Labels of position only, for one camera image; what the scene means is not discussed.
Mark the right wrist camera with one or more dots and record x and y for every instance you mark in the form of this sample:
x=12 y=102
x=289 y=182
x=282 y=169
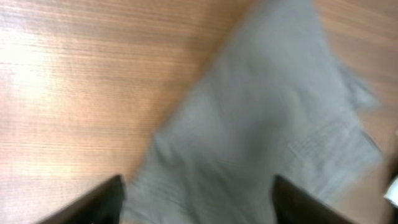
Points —
x=391 y=194

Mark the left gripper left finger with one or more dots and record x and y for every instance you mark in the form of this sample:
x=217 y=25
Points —
x=102 y=205

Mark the grey cotton shorts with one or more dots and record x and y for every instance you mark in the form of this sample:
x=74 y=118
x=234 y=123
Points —
x=274 y=102

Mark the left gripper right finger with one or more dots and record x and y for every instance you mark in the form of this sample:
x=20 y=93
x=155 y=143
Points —
x=293 y=205

